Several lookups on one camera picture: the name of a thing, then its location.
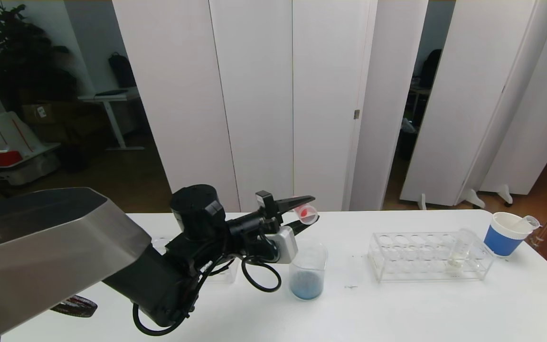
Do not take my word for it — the test tube with red liquid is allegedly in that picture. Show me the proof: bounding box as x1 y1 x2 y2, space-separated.
293 203 318 225
510 215 540 234

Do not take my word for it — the black backpack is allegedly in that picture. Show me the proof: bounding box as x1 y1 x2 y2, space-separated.
108 52 137 88

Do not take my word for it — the clear glass beaker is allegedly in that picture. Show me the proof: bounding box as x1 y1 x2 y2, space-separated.
287 240 328 302

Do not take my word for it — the dark brown strap loop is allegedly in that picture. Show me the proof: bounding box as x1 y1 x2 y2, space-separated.
50 294 98 318

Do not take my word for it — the blue and white paper cup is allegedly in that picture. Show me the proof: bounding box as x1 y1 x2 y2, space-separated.
483 212 533 257

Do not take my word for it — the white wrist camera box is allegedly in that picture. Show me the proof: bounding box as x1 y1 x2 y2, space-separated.
273 226 299 264

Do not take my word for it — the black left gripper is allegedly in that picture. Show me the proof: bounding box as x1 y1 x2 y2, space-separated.
226 190 320 236

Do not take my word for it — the white partition panel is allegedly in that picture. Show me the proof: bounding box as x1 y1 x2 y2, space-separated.
480 0 547 206
399 0 547 210
349 0 429 212

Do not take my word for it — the brown cardboard box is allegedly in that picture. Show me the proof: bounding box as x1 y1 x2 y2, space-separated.
21 102 65 125

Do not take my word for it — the test tube with yellowish liquid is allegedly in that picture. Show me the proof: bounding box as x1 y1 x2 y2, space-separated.
447 229 476 276

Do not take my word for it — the dark green potted plant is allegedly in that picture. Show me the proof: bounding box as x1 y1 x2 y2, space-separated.
0 0 77 112

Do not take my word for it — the white standing desk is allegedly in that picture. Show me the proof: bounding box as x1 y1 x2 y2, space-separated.
78 89 145 152

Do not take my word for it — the clear acrylic test tube rack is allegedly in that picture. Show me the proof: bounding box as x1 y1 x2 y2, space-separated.
152 235 241 285
368 232 496 283

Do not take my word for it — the white wheeled machine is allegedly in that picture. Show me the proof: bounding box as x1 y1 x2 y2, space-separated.
0 43 60 186

